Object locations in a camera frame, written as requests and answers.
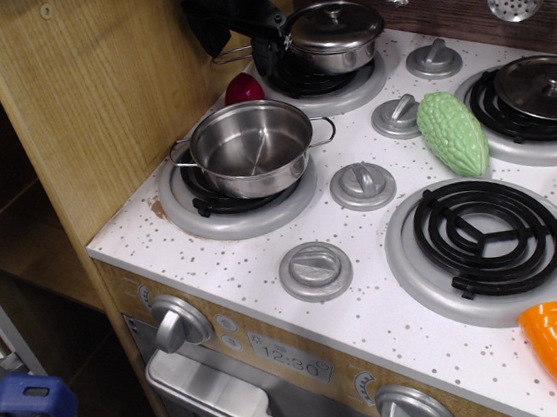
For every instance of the black burner coil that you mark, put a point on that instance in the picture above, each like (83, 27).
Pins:
(294, 81)
(209, 201)
(497, 116)
(493, 239)

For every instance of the black front left burner coil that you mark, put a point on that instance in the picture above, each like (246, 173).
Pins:
(209, 201)

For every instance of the blue clamp tool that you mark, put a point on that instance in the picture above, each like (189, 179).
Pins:
(23, 395)

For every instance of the black front right burner coil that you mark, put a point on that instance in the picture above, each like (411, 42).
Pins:
(493, 239)

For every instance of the open steel pan with handles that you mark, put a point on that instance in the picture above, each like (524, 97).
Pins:
(250, 149)

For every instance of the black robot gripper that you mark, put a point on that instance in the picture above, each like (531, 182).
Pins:
(214, 21)

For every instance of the wooden side cabinet panel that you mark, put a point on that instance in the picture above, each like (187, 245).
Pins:
(97, 90)

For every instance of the grey stove top knob back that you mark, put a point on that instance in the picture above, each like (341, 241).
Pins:
(435, 61)

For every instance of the grey stove top knob front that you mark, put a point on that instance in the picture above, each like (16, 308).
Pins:
(315, 272)

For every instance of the black back right burner coil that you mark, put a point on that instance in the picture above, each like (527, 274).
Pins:
(497, 116)

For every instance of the grey stove knob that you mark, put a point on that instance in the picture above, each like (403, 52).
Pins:
(397, 119)
(435, 61)
(315, 272)
(363, 186)

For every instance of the black back left burner coil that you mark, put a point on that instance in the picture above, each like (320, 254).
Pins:
(294, 81)

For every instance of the grey stove top knob upper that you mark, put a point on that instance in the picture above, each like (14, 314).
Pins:
(397, 119)

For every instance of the silver oven door handle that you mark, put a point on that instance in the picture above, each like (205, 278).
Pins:
(197, 386)

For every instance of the toy clock display panel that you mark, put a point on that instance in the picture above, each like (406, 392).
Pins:
(291, 357)

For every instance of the dark red toy sweet potato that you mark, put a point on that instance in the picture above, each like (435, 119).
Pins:
(244, 87)

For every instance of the steel lid with knob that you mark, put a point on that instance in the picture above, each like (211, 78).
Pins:
(529, 85)

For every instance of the grey stove top knob middle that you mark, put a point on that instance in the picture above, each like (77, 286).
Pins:
(363, 186)

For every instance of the grey oven knob right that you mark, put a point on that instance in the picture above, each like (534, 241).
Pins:
(401, 401)

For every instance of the green toy bitter gourd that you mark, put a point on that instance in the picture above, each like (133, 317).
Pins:
(453, 134)

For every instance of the grey oven knob left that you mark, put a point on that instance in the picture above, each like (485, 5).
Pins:
(179, 322)

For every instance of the lidded steel pot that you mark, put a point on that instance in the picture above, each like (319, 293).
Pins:
(333, 37)

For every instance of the grey oven knob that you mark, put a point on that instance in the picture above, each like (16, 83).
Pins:
(179, 322)
(401, 401)

